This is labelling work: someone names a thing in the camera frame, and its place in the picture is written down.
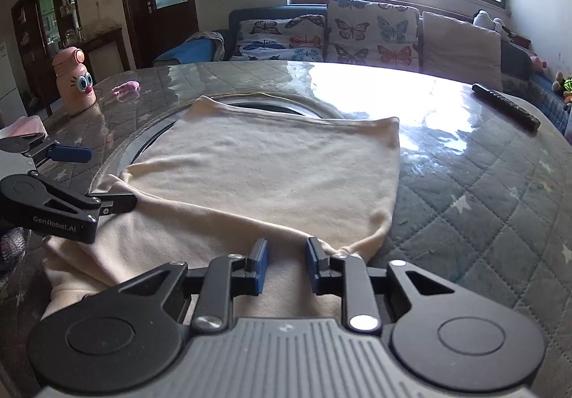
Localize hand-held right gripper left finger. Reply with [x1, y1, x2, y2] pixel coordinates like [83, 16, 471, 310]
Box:
[118, 238, 270, 334]

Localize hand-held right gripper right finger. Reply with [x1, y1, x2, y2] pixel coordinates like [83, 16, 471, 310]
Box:
[305, 237, 457, 333]

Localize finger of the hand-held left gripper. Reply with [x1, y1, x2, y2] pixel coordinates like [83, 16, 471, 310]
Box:
[42, 178, 138, 224]
[0, 133, 94, 166]

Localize cream cloth garment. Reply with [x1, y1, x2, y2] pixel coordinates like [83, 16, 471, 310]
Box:
[40, 95, 400, 327]

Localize pink cartoon-face bottle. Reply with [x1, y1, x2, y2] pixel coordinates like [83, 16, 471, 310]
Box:
[51, 46, 98, 116]

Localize pink folded cloth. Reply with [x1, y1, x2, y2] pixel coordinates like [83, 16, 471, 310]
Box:
[0, 116, 45, 138]

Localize small pink toy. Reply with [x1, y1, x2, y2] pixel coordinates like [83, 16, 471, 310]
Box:
[112, 80, 140, 97]

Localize dark wooden side table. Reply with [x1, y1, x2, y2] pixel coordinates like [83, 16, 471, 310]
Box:
[80, 27, 131, 78]

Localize dark wooden cabinet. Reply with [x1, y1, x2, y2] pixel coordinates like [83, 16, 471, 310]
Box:
[11, 0, 85, 106]

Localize grey and blue blanket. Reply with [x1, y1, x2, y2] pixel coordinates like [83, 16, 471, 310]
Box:
[154, 30, 226, 67]

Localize dark wooden door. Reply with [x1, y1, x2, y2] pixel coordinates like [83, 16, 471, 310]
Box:
[116, 0, 199, 68]

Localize flat butterfly print cushion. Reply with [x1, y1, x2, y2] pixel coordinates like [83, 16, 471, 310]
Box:
[235, 15, 327, 63]

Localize large butterfly print cushion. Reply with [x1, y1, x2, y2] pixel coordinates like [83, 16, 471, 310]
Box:
[325, 0, 421, 72]

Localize dark blue sofa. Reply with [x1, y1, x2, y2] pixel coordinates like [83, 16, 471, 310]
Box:
[154, 5, 572, 135]

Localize black remote control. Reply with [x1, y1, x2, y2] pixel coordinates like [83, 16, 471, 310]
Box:
[472, 83, 541, 132]

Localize beige cushion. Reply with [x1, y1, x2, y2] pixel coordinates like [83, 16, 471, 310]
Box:
[421, 11, 503, 90]

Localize white plush toy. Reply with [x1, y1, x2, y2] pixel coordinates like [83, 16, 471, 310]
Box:
[473, 10, 512, 41]

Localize group of small plush toys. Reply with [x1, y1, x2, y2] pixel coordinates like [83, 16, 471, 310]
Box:
[554, 69, 572, 103]

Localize round black table ring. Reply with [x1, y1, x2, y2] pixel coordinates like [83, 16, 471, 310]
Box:
[92, 94, 345, 184]

